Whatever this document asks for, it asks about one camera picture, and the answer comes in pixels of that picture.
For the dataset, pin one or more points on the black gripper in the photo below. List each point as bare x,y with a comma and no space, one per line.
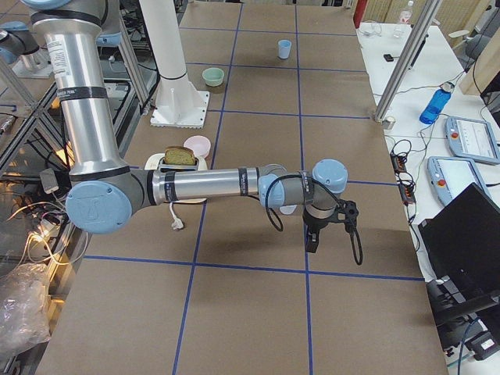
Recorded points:
315,225

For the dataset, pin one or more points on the light blue cup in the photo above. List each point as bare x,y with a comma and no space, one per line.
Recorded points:
283,48
288,209

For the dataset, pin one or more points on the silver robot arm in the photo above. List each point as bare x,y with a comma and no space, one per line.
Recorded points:
106,191
18,42

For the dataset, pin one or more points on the pink bowl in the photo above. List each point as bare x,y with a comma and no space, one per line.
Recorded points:
199,144

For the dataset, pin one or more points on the black laptop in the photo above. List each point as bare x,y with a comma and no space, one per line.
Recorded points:
464,236

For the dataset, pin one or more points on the teach pendant lower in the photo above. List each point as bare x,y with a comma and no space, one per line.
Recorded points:
450,176

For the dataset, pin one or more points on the teach pendant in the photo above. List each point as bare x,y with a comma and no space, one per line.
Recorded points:
472,139
450,176

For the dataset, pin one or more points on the bread slice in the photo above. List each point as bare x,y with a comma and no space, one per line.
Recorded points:
179,155

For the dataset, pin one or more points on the cream toaster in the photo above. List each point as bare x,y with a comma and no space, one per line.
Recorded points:
176,166

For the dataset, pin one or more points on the blue water bottle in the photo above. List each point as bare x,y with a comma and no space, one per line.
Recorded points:
437,103

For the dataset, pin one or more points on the teach pendant upper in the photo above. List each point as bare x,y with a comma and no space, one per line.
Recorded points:
472,139

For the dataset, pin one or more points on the green bowl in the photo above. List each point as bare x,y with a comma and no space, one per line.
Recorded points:
213,76

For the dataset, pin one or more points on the clear plastic bottle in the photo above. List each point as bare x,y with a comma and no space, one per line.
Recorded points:
406,13

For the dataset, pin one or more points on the crumpled plastic bag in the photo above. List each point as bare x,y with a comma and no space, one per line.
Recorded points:
24,309

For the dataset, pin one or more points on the white pedestal column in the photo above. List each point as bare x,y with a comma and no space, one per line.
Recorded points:
177,103

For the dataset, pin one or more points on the aluminium frame post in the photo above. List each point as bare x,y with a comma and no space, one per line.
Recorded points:
415,39

